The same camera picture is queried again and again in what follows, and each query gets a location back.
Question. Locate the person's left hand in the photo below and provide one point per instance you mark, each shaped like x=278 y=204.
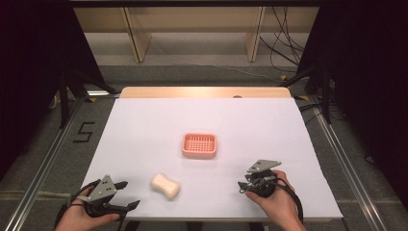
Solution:
x=78 y=219

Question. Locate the light wooden table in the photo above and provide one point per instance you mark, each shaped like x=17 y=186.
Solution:
x=192 y=92

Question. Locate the person's right hand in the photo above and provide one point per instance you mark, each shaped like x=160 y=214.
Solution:
x=276 y=205

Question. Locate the light wooden shelf unit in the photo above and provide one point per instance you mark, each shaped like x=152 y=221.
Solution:
x=138 y=38

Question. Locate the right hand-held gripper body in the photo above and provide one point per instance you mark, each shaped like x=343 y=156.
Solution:
x=261 y=179

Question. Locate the cream soap bar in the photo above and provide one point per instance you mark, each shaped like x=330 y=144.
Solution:
x=165 y=186

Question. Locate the aluminium floor rail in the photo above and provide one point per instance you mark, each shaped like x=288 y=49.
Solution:
x=41 y=173
x=349 y=173

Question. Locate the pink soap dish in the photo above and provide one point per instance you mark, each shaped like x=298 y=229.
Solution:
x=199 y=146

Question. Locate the white table sheet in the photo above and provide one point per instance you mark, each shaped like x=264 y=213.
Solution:
x=205 y=118

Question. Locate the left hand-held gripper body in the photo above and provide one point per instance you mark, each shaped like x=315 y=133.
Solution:
x=102 y=190

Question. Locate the dark curtain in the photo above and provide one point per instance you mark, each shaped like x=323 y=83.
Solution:
x=32 y=80
x=372 y=96

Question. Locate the black tripod stand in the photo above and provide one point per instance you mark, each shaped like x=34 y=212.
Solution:
x=324 y=93
x=65 y=96

